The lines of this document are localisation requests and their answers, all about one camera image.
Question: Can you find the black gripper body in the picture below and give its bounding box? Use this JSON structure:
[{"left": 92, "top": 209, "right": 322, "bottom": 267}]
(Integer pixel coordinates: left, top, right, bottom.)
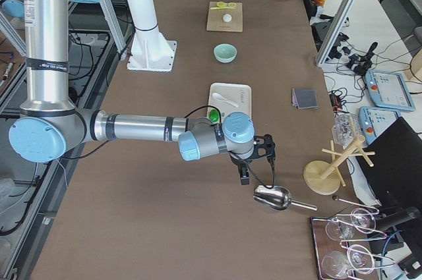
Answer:
[{"left": 230, "top": 154, "right": 253, "bottom": 175}]

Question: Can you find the white ceramic spoon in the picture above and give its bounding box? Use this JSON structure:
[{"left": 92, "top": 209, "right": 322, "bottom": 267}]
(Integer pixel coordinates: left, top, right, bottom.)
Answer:
[{"left": 212, "top": 92, "right": 239, "bottom": 108}]

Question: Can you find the white steamed bun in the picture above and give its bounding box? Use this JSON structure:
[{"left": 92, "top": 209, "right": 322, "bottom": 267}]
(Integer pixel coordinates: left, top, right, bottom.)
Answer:
[{"left": 222, "top": 13, "right": 232, "bottom": 23}]

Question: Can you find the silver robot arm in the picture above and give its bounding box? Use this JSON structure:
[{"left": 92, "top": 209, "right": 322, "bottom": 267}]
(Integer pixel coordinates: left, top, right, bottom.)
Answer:
[
  {"left": 1, "top": 0, "right": 24, "bottom": 18},
  {"left": 9, "top": 0, "right": 257, "bottom": 184}
]

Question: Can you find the mint green bowl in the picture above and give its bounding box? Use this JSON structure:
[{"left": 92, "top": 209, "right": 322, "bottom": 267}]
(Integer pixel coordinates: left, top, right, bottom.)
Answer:
[{"left": 214, "top": 43, "right": 237, "bottom": 63}]

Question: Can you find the metal scoop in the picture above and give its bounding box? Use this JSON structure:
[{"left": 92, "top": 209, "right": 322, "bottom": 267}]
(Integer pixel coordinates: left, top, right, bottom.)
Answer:
[{"left": 253, "top": 185, "right": 318, "bottom": 211}]

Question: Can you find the green lime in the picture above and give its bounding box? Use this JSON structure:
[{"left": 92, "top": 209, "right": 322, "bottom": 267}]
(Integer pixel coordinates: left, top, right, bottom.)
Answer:
[{"left": 208, "top": 109, "right": 220, "bottom": 122}]

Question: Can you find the cream plastic tray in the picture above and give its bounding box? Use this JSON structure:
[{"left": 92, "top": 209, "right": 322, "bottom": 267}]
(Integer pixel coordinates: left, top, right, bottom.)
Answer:
[{"left": 208, "top": 82, "right": 253, "bottom": 121}]

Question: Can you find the wooden mug tree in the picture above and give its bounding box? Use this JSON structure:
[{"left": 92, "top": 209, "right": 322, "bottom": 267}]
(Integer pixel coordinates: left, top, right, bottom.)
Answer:
[{"left": 303, "top": 115, "right": 375, "bottom": 195}]

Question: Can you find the grey folded cloth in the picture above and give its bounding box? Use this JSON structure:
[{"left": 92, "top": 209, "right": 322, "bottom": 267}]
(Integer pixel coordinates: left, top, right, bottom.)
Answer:
[{"left": 292, "top": 88, "right": 319, "bottom": 109}]

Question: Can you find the clear glass jar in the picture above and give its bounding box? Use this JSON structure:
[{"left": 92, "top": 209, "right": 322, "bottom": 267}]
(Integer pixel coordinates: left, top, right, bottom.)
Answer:
[{"left": 332, "top": 113, "right": 357, "bottom": 146}]

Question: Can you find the lower teach pendant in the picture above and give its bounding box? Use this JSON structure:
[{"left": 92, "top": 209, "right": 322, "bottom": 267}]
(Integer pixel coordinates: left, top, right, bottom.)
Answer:
[{"left": 358, "top": 106, "right": 401, "bottom": 144}]

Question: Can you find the teach pendant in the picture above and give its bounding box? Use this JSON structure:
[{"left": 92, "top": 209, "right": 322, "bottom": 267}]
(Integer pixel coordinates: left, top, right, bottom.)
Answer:
[
  {"left": 358, "top": 106, "right": 401, "bottom": 144},
  {"left": 365, "top": 69, "right": 415, "bottom": 111}
]

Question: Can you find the bamboo cutting board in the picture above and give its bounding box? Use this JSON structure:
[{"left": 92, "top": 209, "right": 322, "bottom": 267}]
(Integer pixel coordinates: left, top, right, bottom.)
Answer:
[{"left": 206, "top": 1, "right": 243, "bottom": 32}]

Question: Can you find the black laptop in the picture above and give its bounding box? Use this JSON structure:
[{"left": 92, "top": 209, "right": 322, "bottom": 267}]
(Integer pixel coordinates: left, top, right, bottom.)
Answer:
[{"left": 357, "top": 117, "right": 421, "bottom": 209}]

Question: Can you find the upper teach pendant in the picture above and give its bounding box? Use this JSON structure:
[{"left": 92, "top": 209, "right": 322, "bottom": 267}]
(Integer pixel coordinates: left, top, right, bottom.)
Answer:
[{"left": 365, "top": 69, "right": 415, "bottom": 111}]

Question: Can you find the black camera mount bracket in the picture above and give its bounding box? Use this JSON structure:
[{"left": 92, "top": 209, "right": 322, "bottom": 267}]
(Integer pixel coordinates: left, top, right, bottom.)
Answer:
[{"left": 250, "top": 134, "right": 276, "bottom": 163}]

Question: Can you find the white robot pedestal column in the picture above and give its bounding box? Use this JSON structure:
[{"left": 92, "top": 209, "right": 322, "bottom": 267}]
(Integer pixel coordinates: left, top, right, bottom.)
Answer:
[{"left": 127, "top": 0, "right": 177, "bottom": 72}]

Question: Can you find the aluminium frame post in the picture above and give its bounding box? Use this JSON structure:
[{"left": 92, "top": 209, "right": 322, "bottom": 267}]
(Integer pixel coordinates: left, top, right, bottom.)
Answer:
[{"left": 315, "top": 0, "right": 355, "bottom": 67}]

